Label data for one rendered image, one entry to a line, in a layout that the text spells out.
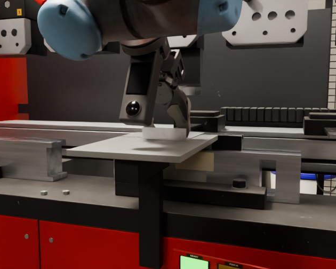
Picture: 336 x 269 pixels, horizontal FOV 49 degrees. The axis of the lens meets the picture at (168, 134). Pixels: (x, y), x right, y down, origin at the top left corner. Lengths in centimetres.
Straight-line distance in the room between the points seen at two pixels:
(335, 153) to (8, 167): 81
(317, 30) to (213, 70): 35
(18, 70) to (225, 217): 122
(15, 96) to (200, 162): 105
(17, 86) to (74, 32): 125
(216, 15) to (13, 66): 135
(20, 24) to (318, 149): 77
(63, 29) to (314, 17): 96
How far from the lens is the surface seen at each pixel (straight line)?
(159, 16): 37
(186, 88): 78
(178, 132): 66
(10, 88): 163
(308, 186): 255
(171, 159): 50
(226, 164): 74
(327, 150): 99
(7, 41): 95
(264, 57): 126
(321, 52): 126
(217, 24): 37
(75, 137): 117
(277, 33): 71
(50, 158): 93
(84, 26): 41
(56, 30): 43
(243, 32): 72
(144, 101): 55
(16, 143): 97
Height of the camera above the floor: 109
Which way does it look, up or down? 6 degrees down
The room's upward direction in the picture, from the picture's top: straight up
